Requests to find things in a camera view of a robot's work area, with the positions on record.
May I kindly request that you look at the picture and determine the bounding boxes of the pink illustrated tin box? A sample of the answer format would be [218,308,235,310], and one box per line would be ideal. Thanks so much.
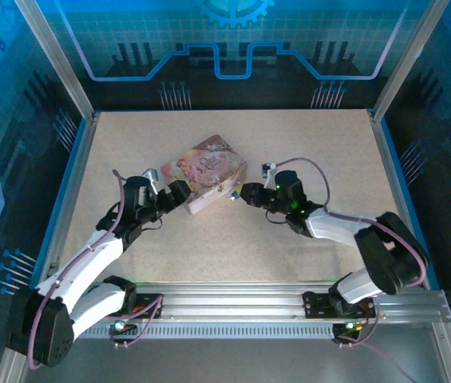
[160,134,249,216]

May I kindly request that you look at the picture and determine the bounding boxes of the left lit connector block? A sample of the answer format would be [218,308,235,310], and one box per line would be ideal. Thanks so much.
[108,315,139,341]

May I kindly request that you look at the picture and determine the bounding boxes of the lit connector block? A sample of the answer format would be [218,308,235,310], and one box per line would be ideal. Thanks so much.
[331,318,366,345]
[108,315,139,341]

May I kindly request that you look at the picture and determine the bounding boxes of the right lit connector block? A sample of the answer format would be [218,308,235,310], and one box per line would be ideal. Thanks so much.
[331,318,366,345]

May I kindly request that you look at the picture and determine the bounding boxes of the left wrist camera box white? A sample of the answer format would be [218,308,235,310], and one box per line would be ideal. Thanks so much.
[141,167,163,195]

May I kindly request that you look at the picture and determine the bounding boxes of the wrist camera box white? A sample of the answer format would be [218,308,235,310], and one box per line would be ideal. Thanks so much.
[141,167,163,195]
[259,160,279,189]

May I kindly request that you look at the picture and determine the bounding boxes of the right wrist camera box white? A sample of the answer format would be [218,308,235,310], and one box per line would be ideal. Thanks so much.
[259,160,279,189]

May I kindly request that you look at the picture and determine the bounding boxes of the left aluminium side rail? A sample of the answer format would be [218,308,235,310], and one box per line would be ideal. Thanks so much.
[35,111,101,290]

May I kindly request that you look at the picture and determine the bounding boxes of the aluminium side rail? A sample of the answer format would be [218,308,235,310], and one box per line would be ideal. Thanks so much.
[367,108,440,290]
[35,111,101,290]

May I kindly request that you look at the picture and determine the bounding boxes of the aluminium front rail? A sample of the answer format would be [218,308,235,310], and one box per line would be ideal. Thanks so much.
[89,280,451,321]

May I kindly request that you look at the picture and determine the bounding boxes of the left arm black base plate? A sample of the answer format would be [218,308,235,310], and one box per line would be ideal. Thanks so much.
[129,292,165,320]

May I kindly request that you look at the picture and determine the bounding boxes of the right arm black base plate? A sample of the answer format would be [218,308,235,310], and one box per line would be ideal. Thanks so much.
[302,290,378,320]

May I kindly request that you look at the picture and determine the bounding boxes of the right aluminium side rail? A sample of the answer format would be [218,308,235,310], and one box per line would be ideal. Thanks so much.
[367,108,440,290]

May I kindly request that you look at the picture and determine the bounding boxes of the slotted grey cable duct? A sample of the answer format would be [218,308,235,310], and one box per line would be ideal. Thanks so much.
[77,322,437,341]

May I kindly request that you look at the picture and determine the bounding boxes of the left aluminium frame post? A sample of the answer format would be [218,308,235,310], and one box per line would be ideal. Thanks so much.
[14,0,99,121]

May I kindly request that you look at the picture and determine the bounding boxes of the aluminium frame post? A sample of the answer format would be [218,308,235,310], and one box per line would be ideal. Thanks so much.
[371,0,451,120]
[14,0,99,121]

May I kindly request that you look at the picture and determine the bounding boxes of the right aluminium frame post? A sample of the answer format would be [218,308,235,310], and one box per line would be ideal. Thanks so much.
[371,0,451,120]

